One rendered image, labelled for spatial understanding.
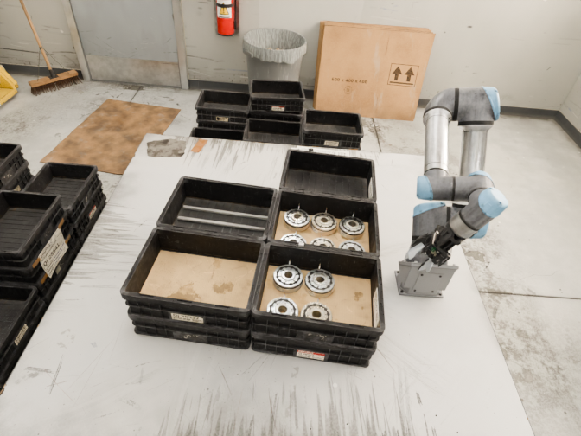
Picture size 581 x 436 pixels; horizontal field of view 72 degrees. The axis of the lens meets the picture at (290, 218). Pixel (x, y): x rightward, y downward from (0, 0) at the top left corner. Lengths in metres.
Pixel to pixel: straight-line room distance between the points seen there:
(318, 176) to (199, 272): 0.76
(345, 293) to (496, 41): 3.60
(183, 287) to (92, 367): 0.36
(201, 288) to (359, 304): 0.54
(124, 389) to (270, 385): 0.44
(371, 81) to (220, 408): 3.45
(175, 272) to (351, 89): 3.09
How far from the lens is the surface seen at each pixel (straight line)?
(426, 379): 1.49
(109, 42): 4.63
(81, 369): 1.49
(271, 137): 3.00
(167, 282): 1.45
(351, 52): 4.12
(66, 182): 2.75
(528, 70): 4.89
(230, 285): 1.41
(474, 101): 1.56
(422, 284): 1.61
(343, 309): 1.38
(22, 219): 2.40
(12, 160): 2.73
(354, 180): 1.91
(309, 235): 1.59
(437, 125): 1.47
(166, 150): 2.27
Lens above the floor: 1.94
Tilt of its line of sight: 43 degrees down
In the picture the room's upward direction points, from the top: 6 degrees clockwise
